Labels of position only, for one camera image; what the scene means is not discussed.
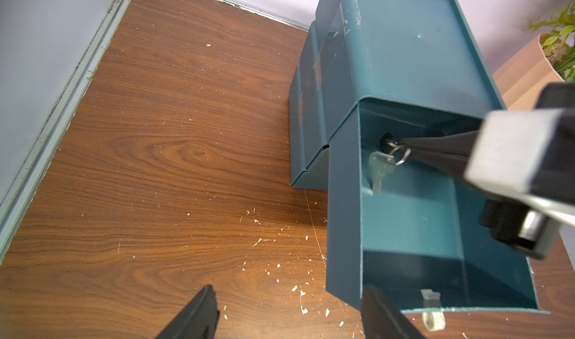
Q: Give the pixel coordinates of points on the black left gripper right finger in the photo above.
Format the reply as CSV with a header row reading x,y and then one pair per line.
x,y
381,319

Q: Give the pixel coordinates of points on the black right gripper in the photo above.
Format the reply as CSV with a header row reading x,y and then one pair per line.
x,y
510,224

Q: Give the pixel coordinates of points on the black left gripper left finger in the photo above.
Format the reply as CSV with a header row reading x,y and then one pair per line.
x,y
198,319

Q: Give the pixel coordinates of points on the teal top drawer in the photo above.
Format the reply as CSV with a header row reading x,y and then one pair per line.
x,y
422,230

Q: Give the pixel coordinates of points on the teal drawer cabinet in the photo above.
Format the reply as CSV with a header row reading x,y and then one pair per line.
x,y
418,59

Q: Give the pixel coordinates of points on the large peach pot plant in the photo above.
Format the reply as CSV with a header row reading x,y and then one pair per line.
x,y
547,59

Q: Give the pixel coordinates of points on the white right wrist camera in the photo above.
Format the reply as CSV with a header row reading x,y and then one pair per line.
x,y
528,156

